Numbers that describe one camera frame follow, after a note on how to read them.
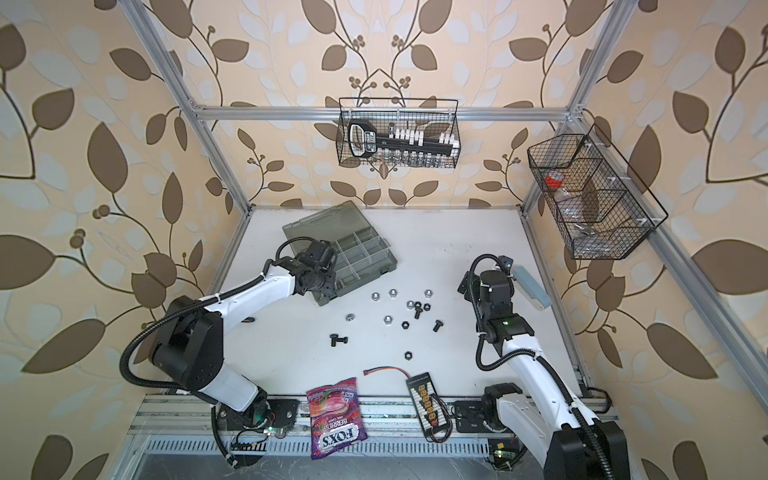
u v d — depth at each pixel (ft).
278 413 2.43
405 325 2.97
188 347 1.46
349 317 2.99
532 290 2.99
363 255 3.43
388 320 2.99
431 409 2.42
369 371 2.70
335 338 2.84
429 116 2.99
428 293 3.16
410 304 3.07
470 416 2.41
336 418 2.36
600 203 2.42
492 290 1.96
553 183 2.92
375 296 3.16
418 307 3.07
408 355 2.77
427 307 3.07
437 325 2.92
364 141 2.77
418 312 3.02
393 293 3.16
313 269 2.21
